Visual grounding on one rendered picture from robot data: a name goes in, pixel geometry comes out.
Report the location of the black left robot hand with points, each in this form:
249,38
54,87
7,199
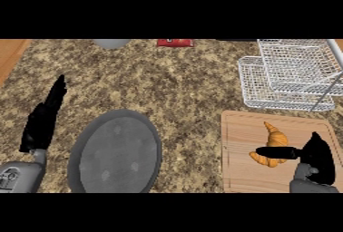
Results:
41,120

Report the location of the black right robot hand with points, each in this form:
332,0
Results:
317,158

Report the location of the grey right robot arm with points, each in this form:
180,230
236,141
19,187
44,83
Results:
307,181

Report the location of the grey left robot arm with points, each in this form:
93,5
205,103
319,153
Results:
22,175

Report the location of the golden croissant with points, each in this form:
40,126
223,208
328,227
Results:
278,139

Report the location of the wooden cutting board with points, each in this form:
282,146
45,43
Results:
249,157

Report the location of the grey round plate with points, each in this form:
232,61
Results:
113,152

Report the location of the grey round container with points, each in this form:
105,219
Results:
109,43

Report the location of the red packet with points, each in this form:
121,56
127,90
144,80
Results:
174,42

